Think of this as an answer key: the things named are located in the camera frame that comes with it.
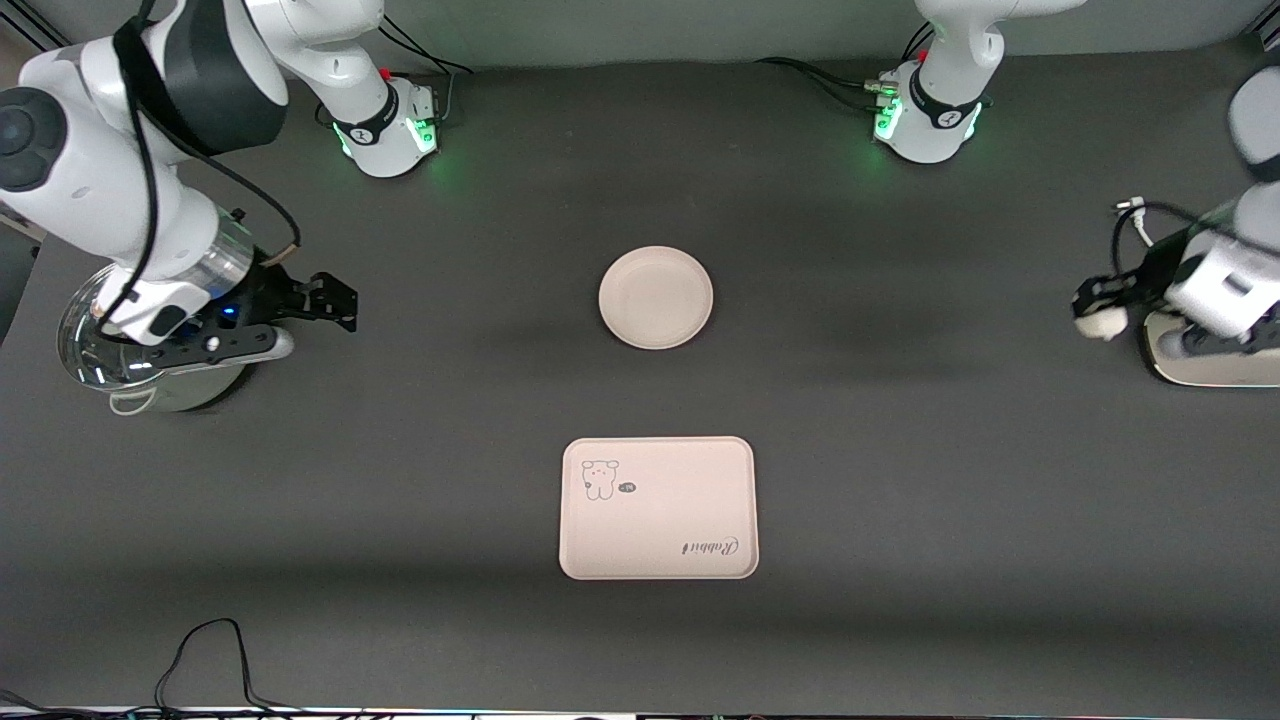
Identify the round cream plate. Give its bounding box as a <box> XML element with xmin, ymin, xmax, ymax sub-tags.
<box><xmin>598</xmin><ymin>246</ymin><xmax>715</xmax><ymax>351</ymax></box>

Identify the white toaster power cord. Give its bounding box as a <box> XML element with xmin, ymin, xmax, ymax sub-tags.
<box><xmin>1115</xmin><ymin>197</ymin><xmax>1156</xmax><ymax>247</ymax></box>

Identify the pale green electric pot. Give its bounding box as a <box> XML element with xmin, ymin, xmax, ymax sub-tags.
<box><xmin>58</xmin><ymin>262</ymin><xmax>256</xmax><ymax>416</ymax></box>

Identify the glass pot lid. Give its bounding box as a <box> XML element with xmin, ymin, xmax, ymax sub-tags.
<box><xmin>58</xmin><ymin>265</ymin><xmax>161</xmax><ymax>389</ymax></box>

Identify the white steamed bun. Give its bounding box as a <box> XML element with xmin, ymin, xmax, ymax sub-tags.
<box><xmin>1074</xmin><ymin>300</ymin><xmax>1130</xmax><ymax>342</ymax></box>

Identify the white toaster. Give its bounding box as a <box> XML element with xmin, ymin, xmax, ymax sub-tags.
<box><xmin>1140</xmin><ymin>310</ymin><xmax>1280</xmax><ymax>388</ymax></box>

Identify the cream rectangular rabbit tray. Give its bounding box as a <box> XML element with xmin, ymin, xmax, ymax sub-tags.
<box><xmin>559</xmin><ymin>436</ymin><xmax>760</xmax><ymax>581</ymax></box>

